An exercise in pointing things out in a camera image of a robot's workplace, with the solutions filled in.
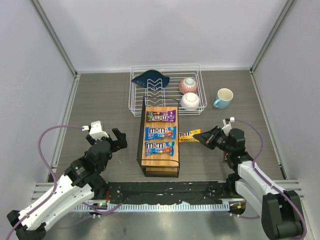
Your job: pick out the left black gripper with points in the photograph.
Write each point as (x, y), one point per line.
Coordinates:
(116, 143)

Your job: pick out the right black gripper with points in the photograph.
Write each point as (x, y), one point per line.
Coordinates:
(214, 139)

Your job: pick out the yellow candy bag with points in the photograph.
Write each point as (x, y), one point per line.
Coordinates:
(188, 136)

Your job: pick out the blue candy bag long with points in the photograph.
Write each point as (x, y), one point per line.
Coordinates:
(159, 133)

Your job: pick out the blue candy bag short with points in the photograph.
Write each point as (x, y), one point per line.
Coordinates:
(155, 148)

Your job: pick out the purple brown candy bag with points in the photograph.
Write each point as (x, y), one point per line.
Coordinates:
(225, 156)

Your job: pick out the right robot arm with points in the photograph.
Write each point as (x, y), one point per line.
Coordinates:
(280, 210)

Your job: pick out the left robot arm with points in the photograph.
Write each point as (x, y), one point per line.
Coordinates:
(81, 181)

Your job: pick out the white bowl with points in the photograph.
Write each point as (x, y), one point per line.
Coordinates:
(190, 101)

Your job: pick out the light blue mug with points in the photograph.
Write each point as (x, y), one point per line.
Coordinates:
(223, 98)

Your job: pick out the pink patterned bowl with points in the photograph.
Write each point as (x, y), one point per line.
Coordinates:
(188, 85)

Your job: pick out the dark blue leaf plate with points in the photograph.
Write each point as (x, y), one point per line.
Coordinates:
(150, 78)

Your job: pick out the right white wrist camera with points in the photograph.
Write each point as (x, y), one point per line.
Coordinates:
(227, 125)

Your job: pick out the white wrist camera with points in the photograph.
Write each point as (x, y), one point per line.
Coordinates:
(96, 130)
(227, 125)

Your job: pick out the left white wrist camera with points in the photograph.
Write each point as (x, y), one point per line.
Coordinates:
(96, 130)

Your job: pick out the black wire wooden shelf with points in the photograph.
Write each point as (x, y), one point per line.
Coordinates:
(158, 165)

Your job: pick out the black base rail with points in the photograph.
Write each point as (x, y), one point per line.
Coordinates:
(171, 192)

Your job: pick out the white wire dish rack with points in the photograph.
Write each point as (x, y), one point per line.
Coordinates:
(155, 94)

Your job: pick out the white cable duct strip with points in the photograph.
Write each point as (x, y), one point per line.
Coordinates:
(183, 207)

